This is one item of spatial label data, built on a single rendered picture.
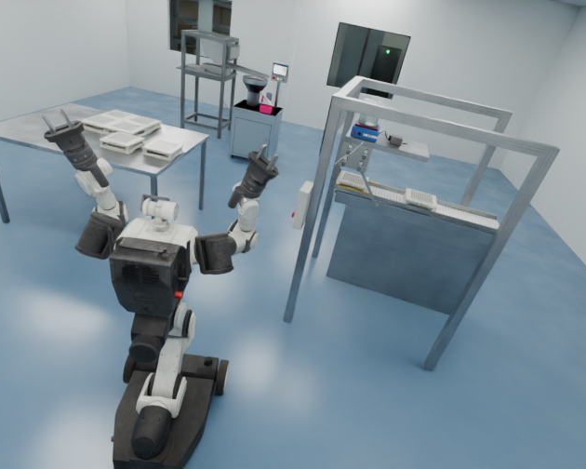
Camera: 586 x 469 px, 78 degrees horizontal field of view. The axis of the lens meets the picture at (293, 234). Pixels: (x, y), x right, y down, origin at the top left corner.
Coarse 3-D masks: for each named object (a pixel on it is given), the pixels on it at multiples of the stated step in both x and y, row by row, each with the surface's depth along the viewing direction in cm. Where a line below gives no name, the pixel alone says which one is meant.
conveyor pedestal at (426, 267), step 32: (352, 224) 309; (384, 224) 301; (352, 256) 324; (384, 256) 315; (416, 256) 307; (448, 256) 299; (480, 256) 291; (384, 288) 331; (416, 288) 322; (448, 288) 313
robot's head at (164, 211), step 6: (150, 204) 129; (156, 204) 129; (162, 204) 129; (168, 204) 129; (174, 204) 130; (144, 210) 128; (150, 210) 129; (156, 210) 129; (162, 210) 128; (168, 210) 128; (174, 210) 129; (156, 216) 131; (162, 216) 129; (168, 216) 129; (174, 216) 130; (156, 222) 131; (162, 222) 132; (168, 222) 134
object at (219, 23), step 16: (176, 0) 708; (192, 0) 704; (208, 0) 699; (224, 0) 694; (176, 16) 722; (192, 16) 717; (208, 16) 712; (224, 16) 707; (176, 32) 737; (224, 32) 721; (176, 48) 753; (192, 48) 747
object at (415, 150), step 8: (352, 136) 271; (384, 136) 288; (368, 144) 266; (376, 144) 265; (384, 144) 267; (392, 144) 271; (408, 144) 279; (416, 144) 283; (424, 144) 287; (392, 152) 264; (400, 152) 263; (408, 152) 262; (416, 152) 265; (424, 152) 269; (424, 160) 261
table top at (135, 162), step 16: (48, 112) 341; (64, 112) 348; (80, 112) 356; (96, 112) 364; (0, 128) 290; (16, 128) 296; (32, 128) 301; (48, 128) 307; (160, 128) 355; (176, 128) 363; (32, 144) 278; (48, 144) 281; (96, 144) 297; (192, 144) 334; (112, 160) 277; (128, 160) 282; (144, 160) 288; (160, 160) 293; (176, 160) 302
